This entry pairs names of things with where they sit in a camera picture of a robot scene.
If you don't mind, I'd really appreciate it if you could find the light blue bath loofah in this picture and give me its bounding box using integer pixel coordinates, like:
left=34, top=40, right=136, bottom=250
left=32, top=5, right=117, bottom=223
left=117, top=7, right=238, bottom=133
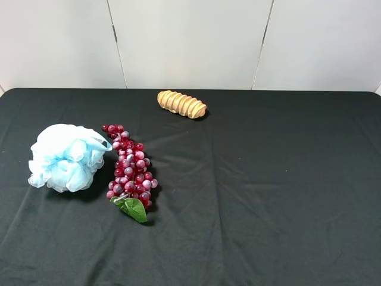
left=28, top=124, right=113, bottom=193

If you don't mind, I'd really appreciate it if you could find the ridged golden bread loaf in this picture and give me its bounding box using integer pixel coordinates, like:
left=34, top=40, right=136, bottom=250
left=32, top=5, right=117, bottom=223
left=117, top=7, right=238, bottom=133
left=157, top=90, right=207, bottom=119

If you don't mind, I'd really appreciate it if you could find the red artificial grape bunch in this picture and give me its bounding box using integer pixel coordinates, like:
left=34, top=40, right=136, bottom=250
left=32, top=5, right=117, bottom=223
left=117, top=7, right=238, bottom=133
left=102, top=125, right=158, bottom=223

